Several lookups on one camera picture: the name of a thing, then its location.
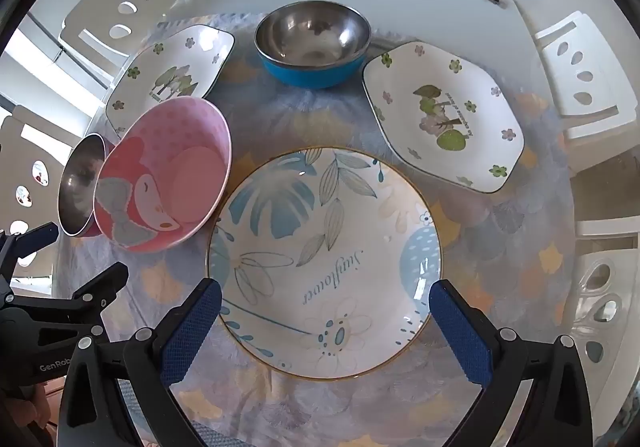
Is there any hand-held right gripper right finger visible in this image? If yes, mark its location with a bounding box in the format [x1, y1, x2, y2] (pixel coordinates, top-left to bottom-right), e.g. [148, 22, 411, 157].
[429, 278, 594, 447]

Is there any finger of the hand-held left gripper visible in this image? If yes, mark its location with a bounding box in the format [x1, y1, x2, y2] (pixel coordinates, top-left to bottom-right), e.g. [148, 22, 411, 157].
[10, 261, 130, 328]
[0, 222, 60, 278]

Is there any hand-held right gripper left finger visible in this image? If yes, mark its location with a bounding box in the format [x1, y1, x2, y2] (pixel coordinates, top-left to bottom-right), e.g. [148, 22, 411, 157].
[59, 278, 223, 447]

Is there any red steel bowl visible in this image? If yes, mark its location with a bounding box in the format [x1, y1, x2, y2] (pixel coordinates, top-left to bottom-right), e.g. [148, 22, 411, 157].
[56, 133, 118, 239]

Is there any pink cartoon bowl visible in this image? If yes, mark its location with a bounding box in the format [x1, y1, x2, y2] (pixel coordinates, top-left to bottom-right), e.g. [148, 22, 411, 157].
[93, 96, 233, 254]

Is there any round blue floral plate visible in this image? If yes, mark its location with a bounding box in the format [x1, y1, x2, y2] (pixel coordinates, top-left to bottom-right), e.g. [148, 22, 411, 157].
[206, 146, 443, 380]

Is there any blue steel bowl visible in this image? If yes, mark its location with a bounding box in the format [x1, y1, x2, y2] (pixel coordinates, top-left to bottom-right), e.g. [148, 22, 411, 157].
[254, 0, 373, 90]

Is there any white chair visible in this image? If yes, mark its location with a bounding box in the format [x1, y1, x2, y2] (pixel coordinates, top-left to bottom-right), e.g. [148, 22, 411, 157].
[534, 11, 640, 143]
[570, 217, 640, 368]
[57, 0, 201, 63]
[0, 104, 68, 228]

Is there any scale-patterned fluffy mat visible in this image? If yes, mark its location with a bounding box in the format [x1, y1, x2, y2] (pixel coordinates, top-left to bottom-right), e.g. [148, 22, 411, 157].
[55, 12, 581, 447]

